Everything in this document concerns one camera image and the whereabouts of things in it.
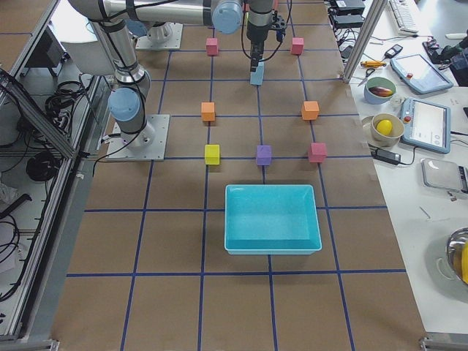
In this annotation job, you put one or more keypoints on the light blue block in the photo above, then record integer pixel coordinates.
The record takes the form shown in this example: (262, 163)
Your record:
(256, 77)

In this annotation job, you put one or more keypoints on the black small device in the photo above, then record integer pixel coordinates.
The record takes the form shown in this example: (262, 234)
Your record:
(393, 51)

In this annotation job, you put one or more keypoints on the teach pendant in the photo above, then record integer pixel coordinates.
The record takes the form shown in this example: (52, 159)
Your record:
(420, 74)
(426, 125)

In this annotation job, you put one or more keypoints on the steel bowl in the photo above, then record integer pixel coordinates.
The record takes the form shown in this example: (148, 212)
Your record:
(456, 251)

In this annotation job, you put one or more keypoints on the pink block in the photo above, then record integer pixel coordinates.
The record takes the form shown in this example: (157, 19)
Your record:
(297, 46)
(317, 152)
(212, 46)

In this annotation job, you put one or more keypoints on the cyan tray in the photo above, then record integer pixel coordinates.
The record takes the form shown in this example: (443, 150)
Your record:
(271, 219)

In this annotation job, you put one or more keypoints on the pink block far left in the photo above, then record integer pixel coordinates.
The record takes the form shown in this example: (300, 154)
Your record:
(317, 152)

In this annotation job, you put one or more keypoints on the pink block left middle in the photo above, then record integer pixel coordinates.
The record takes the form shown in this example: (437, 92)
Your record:
(297, 46)

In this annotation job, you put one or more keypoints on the teach pendant lower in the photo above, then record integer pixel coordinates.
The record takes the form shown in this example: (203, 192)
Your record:
(426, 125)

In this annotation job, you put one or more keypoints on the aluminium frame post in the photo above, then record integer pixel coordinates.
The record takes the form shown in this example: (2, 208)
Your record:
(372, 18)

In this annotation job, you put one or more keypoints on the kitchen scale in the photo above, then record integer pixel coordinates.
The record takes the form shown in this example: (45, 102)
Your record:
(445, 175)

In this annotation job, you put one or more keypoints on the black power adapter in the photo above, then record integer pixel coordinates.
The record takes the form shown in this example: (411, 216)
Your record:
(386, 156)

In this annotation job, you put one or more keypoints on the orange block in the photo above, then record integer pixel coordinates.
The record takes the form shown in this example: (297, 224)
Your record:
(310, 110)
(207, 111)

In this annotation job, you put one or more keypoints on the yellow block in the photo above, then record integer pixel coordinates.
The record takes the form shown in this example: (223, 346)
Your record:
(212, 154)

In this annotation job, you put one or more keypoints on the teach pendant upper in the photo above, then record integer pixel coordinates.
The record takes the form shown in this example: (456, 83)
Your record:
(420, 74)

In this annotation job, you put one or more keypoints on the white keyboard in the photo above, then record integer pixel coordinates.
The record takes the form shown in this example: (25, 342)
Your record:
(402, 17)

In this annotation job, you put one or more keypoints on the orange block right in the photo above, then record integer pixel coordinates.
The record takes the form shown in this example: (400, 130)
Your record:
(207, 111)

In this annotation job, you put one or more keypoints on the purple block far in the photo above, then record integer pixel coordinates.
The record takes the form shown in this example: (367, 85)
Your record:
(263, 155)

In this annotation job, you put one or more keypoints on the orange block left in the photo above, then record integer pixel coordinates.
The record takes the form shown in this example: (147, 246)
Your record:
(310, 110)

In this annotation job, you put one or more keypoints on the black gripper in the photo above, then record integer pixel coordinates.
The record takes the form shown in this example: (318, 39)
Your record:
(256, 32)

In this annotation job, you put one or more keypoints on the pink block right middle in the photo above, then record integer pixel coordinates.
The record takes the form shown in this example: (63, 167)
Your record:
(212, 46)

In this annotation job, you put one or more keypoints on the cream bowl with lemon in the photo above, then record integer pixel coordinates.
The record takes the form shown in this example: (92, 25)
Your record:
(386, 130)

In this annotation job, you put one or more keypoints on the yellow handled tool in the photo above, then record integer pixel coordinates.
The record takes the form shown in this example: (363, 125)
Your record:
(373, 64)

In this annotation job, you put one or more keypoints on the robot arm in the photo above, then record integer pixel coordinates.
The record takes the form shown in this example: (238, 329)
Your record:
(127, 103)
(224, 16)

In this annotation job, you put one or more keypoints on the scissors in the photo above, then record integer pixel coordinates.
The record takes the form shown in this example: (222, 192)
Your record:
(368, 73)

